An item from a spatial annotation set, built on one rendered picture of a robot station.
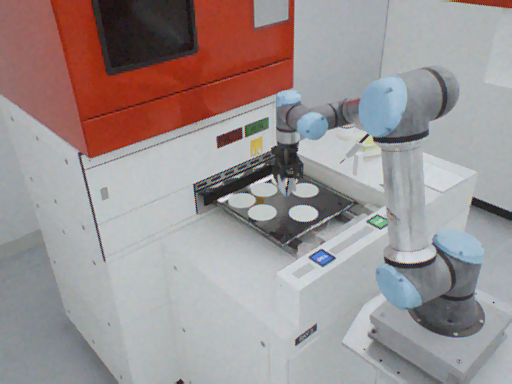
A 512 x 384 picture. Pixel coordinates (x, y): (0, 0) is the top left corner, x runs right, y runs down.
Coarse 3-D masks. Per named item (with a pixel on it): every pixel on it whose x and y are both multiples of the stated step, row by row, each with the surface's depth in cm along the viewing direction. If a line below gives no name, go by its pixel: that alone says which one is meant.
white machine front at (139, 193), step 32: (192, 128) 169; (224, 128) 178; (96, 160) 150; (128, 160) 157; (160, 160) 165; (192, 160) 174; (224, 160) 184; (96, 192) 154; (128, 192) 162; (160, 192) 170; (192, 192) 180; (224, 192) 193; (96, 224) 160; (128, 224) 167; (160, 224) 176
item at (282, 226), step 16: (272, 176) 197; (240, 192) 187; (320, 192) 186; (240, 208) 178; (288, 208) 177; (320, 208) 177; (336, 208) 176; (256, 224) 170; (272, 224) 169; (288, 224) 169; (304, 224) 169
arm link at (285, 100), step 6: (288, 90) 151; (276, 96) 149; (282, 96) 147; (288, 96) 147; (294, 96) 147; (300, 96) 148; (276, 102) 149; (282, 102) 147; (288, 102) 146; (294, 102) 147; (300, 102) 149; (276, 108) 150; (282, 108) 148; (288, 108) 146; (276, 114) 151; (282, 114) 148; (276, 120) 152; (282, 120) 149; (276, 126) 154; (282, 126) 151; (288, 126) 150
